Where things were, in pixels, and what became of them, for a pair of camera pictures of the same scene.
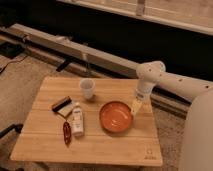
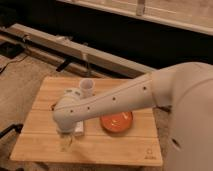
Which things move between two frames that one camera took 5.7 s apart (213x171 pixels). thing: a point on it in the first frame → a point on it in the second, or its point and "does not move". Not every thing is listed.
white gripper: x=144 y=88 → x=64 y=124
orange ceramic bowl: x=116 y=116 does not move
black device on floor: x=10 y=50 does not move
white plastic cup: x=87 y=85 does not move
